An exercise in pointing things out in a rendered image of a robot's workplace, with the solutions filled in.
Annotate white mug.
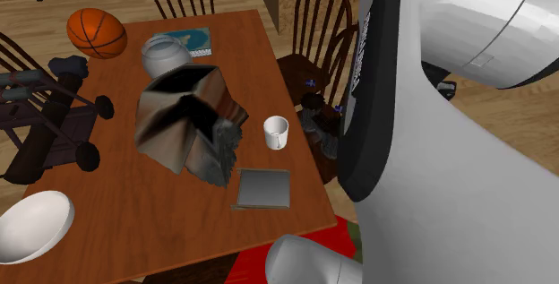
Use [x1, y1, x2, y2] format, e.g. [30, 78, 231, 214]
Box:
[262, 116, 290, 151]

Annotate grey plush figure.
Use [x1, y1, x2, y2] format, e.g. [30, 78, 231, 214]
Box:
[298, 92, 340, 160]

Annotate shiny metal toaster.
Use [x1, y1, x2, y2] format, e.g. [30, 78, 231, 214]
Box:
[133, 65, 250, 188]

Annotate blue book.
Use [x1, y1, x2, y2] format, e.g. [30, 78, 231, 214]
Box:
[152, 27, 213, 59]

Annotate red robot stand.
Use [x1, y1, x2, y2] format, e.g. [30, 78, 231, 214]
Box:
[223, 215, 360, 284]

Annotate white round jar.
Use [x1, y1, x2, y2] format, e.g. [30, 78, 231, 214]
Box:
[141, 34, 194, 80]

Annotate brown wooden table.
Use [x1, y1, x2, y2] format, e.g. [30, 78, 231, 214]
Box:
[0, 9, 339, 284]

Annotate orange basketball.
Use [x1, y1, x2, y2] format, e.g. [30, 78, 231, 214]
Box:
[65, 7, 129, 60]

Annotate dark toy cannon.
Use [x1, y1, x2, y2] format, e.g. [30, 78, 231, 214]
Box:
[0, 55, 116, 186]

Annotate white bowl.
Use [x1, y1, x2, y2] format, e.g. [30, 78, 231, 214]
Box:
[0, 190, 76, 265]

